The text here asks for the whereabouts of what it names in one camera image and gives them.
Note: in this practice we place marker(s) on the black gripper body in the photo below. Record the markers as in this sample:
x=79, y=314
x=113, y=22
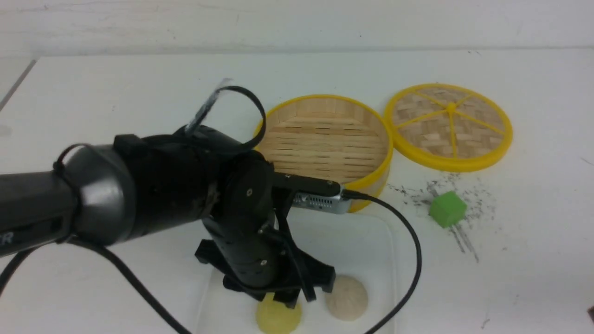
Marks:
x=251, y=243

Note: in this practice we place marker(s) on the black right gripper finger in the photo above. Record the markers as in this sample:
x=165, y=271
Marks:
x=326, y=285

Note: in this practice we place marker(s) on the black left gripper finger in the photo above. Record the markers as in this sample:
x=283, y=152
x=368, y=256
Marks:
x=288, y=298

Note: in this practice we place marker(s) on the yellow steamed bun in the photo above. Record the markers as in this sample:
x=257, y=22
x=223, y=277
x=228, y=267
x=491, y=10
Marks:
x=275, y=318

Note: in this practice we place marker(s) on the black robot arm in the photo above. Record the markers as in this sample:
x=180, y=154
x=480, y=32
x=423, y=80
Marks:
x=110, y=194

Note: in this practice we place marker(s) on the beige steamed bun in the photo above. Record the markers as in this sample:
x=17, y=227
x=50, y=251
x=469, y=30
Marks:
x=348, y=300

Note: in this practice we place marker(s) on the white rectangular plate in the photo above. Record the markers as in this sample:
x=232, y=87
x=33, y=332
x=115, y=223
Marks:
x=354, y=244

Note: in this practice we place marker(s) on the bamboo steamer basket yellow rim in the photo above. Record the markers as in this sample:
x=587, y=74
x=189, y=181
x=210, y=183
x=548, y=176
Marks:
x=332, y=138

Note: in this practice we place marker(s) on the green cube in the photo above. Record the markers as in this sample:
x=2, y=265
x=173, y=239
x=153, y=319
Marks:
x=448, y=209

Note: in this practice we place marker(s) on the bamboo steamer lid yellow rim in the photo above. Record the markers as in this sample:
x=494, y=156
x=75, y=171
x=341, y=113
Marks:
x=448, y=128

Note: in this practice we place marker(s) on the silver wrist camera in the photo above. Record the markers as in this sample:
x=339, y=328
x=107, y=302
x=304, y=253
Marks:
x=320, y=199

